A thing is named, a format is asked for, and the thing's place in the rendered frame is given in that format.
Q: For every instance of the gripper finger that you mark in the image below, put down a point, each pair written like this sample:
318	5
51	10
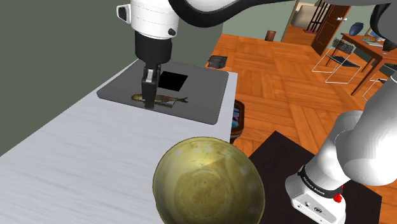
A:
157	74
148	93

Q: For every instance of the dark wooden shelf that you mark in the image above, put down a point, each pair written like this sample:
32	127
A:
316	17

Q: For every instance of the small brown bin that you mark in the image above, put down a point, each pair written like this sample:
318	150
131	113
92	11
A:
270	35

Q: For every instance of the brown wooden table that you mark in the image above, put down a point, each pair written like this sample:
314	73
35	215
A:
370	49

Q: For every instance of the beige sofa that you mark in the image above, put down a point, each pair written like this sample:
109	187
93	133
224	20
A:
302	15

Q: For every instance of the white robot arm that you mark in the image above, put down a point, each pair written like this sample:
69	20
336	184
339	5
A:
366	145

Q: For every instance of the olive fish figure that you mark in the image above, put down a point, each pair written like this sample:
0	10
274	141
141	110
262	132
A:
164	98

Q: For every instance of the dark grey flat mat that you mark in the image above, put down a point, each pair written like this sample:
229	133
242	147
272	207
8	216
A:
198	93

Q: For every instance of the dark robot stand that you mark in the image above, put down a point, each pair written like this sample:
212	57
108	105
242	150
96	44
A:
276	158

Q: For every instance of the brown wooden door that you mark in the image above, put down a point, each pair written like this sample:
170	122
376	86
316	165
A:
330	28

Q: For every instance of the dark grey small box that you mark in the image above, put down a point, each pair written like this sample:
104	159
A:
217	61

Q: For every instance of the olive green bowl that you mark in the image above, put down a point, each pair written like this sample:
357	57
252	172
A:
207	183

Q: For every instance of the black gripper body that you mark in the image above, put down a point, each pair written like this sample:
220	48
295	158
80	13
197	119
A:
153	49

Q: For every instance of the blue vase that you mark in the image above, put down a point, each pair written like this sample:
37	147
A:
356	29

